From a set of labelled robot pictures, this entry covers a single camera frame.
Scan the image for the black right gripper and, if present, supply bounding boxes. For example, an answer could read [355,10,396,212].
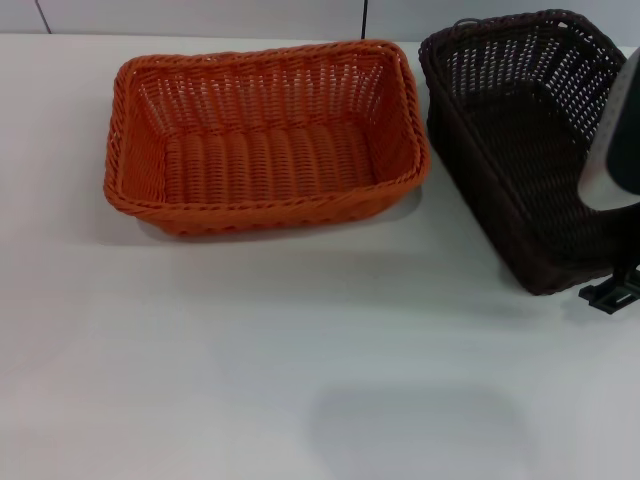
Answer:
[578,203,640,310]

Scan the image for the dark brown woven basket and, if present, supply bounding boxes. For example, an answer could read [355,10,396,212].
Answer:
[418,7,632,297]

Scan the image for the orange woven plastic basket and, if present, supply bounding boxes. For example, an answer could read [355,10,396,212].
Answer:
[101,39,433,238]

